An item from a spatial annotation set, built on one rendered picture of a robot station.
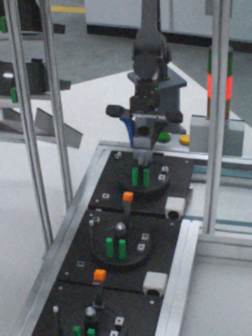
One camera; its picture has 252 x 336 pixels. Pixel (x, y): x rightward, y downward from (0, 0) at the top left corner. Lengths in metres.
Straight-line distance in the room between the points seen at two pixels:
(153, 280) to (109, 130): 0.80
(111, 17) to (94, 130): 2.91
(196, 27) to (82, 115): 2.67
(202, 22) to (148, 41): 3.11
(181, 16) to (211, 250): 3.32
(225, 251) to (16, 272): 0.52
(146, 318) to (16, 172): 0.77
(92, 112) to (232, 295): 0.93
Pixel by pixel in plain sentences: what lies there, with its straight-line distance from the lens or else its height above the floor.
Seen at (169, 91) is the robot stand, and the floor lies 1.04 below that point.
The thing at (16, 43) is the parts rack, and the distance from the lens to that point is 1.04.
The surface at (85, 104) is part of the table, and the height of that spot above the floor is 0.86.
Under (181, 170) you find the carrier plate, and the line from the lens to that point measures 1.45.
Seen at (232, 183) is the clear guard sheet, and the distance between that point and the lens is 1.19.
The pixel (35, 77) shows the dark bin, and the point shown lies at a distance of 1.23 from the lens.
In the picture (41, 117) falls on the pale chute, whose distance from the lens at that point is 1.29.
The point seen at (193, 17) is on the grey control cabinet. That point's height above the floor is 0.27.
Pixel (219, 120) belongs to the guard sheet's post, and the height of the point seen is 1.28.
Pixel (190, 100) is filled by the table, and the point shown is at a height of 0.86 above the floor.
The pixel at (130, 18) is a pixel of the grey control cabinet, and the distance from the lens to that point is 4.61.
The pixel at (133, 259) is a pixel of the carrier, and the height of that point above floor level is 0.99.
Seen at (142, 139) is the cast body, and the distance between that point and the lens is 1.31.
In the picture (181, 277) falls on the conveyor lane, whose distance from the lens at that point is 1.19.
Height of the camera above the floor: 1.85
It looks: 35 degrees down
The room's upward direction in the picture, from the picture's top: 5 degrees counter-clockwise
